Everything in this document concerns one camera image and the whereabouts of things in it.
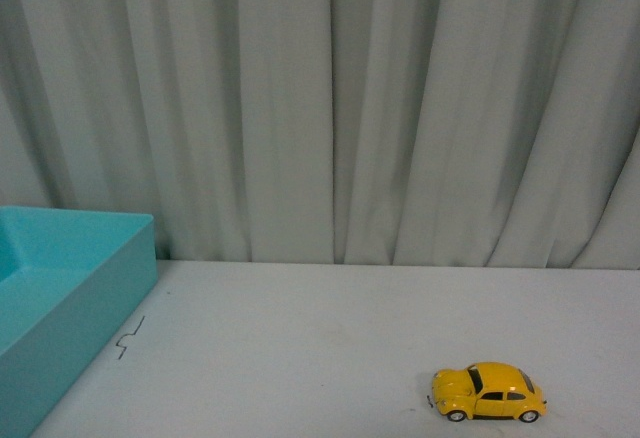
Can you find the yellow beetle toy car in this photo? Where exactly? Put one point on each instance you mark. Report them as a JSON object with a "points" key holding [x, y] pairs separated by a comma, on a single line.
{"points": [[486, 390]]}

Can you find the pale grey curtain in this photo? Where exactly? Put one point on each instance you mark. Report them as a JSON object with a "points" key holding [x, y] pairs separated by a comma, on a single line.
{"points": [[498, 133]]}

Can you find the turquoise plastic storage bin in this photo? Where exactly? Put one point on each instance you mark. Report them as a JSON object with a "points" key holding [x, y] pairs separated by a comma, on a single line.
{"points": [[69, 280]]}

